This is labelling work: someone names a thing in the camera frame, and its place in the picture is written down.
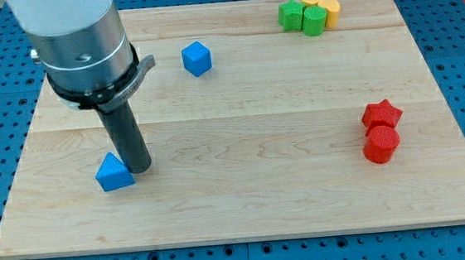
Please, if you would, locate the green cylinder block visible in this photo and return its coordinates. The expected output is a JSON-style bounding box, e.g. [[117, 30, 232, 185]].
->
[[302, 6, 327, 36]]

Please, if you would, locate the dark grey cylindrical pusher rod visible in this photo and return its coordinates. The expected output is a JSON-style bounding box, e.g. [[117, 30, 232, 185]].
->
[[97, 102, 152, 174]]

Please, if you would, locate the blue cube block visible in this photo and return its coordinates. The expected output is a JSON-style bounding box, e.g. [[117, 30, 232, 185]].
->
[[182, 41, 212, 77]]

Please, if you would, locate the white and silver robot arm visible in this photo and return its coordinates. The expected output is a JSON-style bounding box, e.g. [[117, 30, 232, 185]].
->
[[6, 0, 156, 174]]

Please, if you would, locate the blue triangle block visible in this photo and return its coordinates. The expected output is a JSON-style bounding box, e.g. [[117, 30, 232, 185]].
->
[[95, 152, 135, 191]]

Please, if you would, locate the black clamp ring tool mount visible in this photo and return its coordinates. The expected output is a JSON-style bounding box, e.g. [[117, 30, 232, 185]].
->
[[47, 44, 156, 113]]

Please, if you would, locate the red cylinder block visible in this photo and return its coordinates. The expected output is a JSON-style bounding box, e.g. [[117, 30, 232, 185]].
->
[[363, 126, 400, 164]]

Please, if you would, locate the red star block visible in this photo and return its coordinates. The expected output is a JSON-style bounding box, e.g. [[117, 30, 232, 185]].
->
[[361, 99, 403, 135]]

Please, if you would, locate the light wooden board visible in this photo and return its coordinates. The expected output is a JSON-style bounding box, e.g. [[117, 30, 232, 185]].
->
[[0, 0, 465, 260]]

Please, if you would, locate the green star block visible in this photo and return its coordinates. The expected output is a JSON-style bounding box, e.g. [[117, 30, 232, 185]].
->
[[278, 0, 306, 31]]

